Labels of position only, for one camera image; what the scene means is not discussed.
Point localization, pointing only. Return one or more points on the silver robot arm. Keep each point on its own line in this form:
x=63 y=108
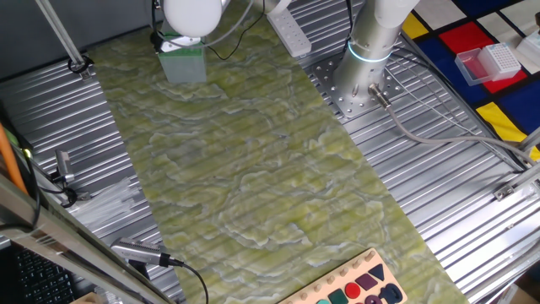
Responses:
x=367 y=42

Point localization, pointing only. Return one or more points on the green pipette tip holder box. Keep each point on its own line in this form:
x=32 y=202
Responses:
x=183 y=65

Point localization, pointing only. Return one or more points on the green marble pattern mat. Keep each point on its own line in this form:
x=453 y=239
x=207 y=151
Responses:
x=270 y=190

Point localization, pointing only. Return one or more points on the white power strip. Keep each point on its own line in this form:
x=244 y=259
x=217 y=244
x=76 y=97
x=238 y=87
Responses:
x=291 y=34

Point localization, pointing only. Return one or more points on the wooden shape puzzle board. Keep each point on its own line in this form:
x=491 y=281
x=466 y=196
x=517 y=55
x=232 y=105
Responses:
x=350 y=278

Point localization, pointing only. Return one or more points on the navy triangle puzzle piece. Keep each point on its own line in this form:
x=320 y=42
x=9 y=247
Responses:
x=377 y=270

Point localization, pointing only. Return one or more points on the dark green square puzzle piece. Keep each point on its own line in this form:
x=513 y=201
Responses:
x=338 y=297

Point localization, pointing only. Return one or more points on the red circle puzzle piece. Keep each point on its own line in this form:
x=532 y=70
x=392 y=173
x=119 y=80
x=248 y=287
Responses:
x=352 y=290

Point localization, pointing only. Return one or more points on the purple square puzzle piece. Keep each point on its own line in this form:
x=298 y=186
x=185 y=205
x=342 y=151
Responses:
x=366 y=282

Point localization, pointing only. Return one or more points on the clear plastic box lid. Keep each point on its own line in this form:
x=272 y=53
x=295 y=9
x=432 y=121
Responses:
x=467 y=67

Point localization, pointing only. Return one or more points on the colourful checked cloth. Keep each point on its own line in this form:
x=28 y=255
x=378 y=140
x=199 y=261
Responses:
x=464 y=38

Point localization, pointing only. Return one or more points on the small wooden block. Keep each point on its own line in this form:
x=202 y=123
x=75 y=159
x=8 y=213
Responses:
x=84 y=299

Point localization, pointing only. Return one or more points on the aluminium pole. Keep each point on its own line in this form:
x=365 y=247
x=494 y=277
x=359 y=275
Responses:
x=59 y=31

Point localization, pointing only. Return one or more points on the black keyboard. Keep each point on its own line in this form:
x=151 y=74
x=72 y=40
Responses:
x=42 y=278

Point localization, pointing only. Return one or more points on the white plastic box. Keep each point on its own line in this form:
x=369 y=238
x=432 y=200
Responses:
x=529 y=48

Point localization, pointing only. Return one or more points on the cardboard box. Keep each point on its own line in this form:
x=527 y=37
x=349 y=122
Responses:
x=527 y=291

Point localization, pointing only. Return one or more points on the black clamp tool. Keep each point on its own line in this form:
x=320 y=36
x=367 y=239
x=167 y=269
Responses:
x=538 y=19

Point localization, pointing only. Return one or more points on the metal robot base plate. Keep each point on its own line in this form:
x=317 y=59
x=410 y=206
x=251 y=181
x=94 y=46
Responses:
x=327 y=74

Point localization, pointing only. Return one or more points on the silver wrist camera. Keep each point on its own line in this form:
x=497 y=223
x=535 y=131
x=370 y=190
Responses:
x=181 y=43

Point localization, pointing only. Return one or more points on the silver ribbed camera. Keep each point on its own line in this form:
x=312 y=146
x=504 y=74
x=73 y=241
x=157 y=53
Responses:
x=135 y=251

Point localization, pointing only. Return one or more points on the black camera stand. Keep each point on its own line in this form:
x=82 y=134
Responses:
x=139 y=268

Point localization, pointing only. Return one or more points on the metal pole foot bracket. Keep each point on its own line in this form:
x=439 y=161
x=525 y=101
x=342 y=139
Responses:
x=85 y=76

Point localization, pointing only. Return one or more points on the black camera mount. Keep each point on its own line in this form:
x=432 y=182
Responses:
x=69 y=196

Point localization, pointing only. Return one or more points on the small silver camera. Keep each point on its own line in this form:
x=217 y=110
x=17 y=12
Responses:
x=64 y=166

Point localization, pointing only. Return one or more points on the aluminium frame beam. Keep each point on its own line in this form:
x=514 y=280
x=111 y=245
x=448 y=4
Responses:
x=63 y=245

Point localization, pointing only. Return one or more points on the metal corner bracket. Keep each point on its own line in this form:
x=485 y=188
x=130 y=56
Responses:
x=505 y=192

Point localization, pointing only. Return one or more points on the aluminium frame bar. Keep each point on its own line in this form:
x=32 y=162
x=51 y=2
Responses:
x=527 y=177

